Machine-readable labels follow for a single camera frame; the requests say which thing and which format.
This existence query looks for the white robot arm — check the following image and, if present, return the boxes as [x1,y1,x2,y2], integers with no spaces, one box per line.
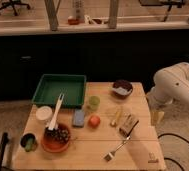
[146,62,189,126]

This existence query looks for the green plastic cup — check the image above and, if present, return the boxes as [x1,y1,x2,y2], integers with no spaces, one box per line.
[89,96,100,111]

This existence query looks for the yellow banana toy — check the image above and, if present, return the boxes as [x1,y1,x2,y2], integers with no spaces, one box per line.
[110,108,123,127]

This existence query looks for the orange fruit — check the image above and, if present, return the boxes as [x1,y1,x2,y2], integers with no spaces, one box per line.
[88,115,100,128]

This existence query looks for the silver fork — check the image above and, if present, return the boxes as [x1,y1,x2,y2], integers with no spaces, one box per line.
[104,136,130,162]

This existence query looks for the blue sponge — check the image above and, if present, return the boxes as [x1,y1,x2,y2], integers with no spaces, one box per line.
[72,109,85,127]

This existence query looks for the green plastic tray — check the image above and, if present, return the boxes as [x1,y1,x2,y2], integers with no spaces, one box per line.
[32,74,86,108]

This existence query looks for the white spatula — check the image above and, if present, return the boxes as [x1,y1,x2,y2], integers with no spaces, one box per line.
[48,93,64,131]

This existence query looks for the orange bowl with grapes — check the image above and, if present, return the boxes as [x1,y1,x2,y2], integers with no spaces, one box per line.
[41,123,71,153]

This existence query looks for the white round container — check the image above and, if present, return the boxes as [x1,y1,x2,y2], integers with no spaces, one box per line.
[36,106,52,121]

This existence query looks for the red bowl on shelf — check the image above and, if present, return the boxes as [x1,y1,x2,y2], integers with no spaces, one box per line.
[67,16,80,25]

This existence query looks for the dark mug with green item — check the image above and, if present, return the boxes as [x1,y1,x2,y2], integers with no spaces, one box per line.
[20,133,37,152]

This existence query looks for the black stand at left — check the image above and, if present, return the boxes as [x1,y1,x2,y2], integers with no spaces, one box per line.
[0,132,9,171]

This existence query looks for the black office chair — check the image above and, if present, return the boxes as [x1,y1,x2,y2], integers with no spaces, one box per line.
[0,0,31,16]

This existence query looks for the black cable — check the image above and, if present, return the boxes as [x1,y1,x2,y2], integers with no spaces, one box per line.
[157,132,189,171]

